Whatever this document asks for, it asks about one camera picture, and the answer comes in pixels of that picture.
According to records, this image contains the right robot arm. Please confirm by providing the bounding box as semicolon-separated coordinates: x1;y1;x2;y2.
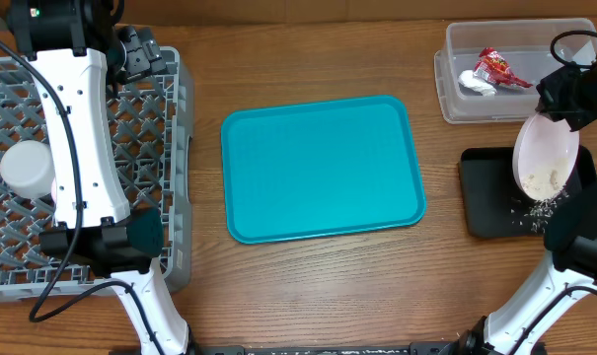
442;56;597;354

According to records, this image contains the pink cup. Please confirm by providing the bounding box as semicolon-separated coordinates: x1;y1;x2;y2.
50;178;57;204

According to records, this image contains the grey dishwasher rack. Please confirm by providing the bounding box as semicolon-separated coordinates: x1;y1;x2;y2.
0;46;194;303

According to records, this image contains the white plate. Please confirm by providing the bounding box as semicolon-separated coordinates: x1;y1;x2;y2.
512;114;579;201

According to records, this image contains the red foil wrapper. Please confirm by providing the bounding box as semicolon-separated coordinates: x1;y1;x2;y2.
473;47;532;89

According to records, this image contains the white napkin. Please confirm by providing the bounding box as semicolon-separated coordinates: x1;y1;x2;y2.
458;70;497;97

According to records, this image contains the grey bowl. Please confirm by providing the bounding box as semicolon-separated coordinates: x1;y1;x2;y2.
0;140;55;199

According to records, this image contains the white label on bin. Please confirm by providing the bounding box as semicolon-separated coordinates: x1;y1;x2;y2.
571;40;596;66

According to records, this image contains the black tray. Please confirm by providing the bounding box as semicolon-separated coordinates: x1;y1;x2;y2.
459;146;597;239

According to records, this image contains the clear plastic bin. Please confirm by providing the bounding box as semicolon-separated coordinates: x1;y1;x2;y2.
440;18;597;119

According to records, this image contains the teal serving tray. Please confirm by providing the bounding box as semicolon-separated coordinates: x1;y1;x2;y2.
221;96;427;245

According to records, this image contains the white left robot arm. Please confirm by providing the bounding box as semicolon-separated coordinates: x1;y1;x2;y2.
8;0;194;354

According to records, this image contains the spilled rice pile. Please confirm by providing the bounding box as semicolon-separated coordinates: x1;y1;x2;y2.
509;190;569;235

